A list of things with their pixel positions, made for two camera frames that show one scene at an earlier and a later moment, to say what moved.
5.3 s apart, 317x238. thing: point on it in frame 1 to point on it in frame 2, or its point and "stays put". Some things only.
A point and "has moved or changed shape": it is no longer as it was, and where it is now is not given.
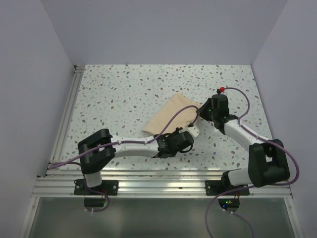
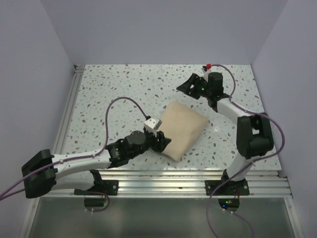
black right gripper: (202, 110) to (195, 80)
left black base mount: (108, 187) stays put
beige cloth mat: (172, 105) has moved or changed shape
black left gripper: (177, 131) to (158, 146)
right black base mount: (213, 187) stays put
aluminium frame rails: (53, 182) stays put
